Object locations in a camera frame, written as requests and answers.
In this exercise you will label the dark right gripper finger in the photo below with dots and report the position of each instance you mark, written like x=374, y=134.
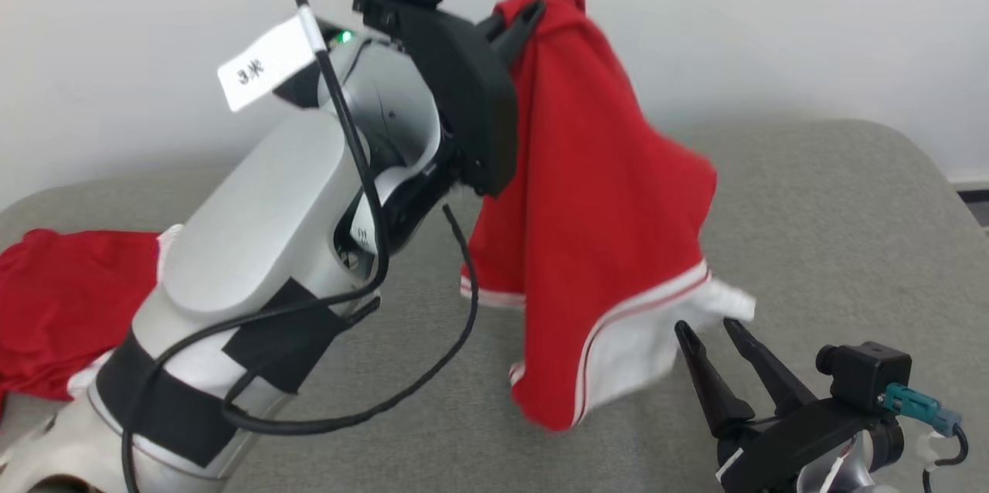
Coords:
x=773, y=381
x=711, y=392

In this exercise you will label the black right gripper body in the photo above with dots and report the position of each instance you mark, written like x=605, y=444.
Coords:
x=773, y=450

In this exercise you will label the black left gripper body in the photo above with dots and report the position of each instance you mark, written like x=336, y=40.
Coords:
x=471, y=107

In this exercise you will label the red basketball jersey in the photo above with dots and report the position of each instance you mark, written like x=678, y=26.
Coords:
x=587, y=192

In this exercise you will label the grey fabric sofa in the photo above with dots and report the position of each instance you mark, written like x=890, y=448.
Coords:
x=811, y=230

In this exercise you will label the red shorts with white band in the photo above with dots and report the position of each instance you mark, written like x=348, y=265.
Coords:
x=69, y=307

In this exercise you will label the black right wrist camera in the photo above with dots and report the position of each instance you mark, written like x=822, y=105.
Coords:
x=865, y=373

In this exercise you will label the white grey robot left arm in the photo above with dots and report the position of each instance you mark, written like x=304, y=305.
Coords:
x=255, y=230

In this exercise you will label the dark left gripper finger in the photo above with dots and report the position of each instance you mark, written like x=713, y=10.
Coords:
x=494, y=23
x=521, y=25

